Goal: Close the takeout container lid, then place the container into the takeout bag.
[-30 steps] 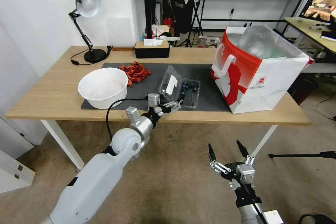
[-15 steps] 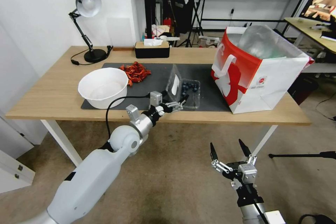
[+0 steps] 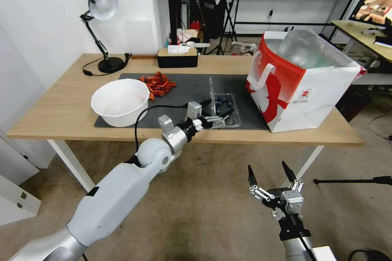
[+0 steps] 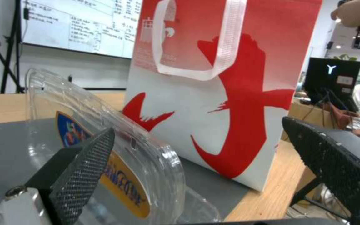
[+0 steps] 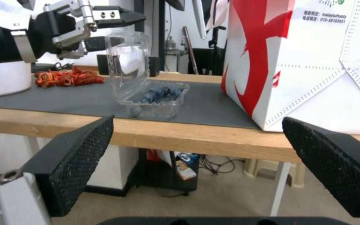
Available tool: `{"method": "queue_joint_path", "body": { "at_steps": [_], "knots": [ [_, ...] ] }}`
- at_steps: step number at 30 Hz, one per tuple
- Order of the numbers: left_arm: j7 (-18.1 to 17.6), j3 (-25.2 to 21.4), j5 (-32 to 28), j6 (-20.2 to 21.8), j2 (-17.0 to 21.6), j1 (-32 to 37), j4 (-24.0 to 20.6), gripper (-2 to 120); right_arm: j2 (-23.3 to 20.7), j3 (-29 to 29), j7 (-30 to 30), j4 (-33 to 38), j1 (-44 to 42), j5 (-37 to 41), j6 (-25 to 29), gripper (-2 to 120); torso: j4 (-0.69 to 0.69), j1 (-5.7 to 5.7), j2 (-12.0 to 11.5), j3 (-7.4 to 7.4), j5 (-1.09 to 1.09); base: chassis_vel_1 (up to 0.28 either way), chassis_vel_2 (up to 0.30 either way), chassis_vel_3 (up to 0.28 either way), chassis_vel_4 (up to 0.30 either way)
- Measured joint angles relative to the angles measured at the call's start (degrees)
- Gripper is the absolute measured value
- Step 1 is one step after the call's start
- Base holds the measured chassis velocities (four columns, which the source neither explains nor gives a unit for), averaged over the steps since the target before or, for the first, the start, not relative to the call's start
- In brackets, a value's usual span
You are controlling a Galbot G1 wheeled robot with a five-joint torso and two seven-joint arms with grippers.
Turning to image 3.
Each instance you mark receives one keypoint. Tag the pale side desk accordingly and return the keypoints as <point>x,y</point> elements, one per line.
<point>358,33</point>

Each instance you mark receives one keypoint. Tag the black tissue box wooden lid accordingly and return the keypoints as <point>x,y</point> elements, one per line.
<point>177,59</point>

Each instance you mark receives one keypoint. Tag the clear plastic takeout container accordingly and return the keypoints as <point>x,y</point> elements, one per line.
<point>228,111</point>

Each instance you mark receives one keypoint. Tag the black tripod leg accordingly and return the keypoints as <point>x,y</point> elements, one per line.
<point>352,180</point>

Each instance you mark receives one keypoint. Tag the wooden table white legs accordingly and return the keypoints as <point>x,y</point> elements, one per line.
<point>70,95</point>

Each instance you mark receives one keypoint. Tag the black desk lamp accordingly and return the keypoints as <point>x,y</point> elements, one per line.
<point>102,4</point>

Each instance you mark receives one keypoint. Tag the black tripod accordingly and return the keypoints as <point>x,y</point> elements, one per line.
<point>228,19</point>

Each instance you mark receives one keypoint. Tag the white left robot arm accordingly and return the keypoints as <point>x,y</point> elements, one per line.
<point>122,187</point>

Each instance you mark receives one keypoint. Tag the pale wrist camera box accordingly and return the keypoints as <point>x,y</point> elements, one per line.
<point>291,200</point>
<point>194,109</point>

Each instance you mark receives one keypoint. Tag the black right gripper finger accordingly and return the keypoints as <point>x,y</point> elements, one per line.
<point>291,175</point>
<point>257,190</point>

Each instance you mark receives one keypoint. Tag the white paper bowl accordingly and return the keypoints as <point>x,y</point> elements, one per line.
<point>121,102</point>

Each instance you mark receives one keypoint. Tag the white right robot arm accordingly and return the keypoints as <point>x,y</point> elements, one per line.
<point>298,250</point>

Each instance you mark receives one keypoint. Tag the black floor bag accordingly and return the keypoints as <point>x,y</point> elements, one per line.
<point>356,102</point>

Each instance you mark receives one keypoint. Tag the white cabinet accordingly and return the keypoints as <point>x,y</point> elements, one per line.
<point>12,193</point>

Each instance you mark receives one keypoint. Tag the red crayfish pile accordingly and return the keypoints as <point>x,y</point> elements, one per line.
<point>157,85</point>

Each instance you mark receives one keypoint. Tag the red white takeout bag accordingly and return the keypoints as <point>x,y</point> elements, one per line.
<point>294,89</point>

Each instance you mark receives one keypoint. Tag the dark grey table mat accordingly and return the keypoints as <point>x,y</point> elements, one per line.
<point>186,89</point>

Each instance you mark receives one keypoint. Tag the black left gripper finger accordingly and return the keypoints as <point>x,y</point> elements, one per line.
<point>217,120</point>
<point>206,101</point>

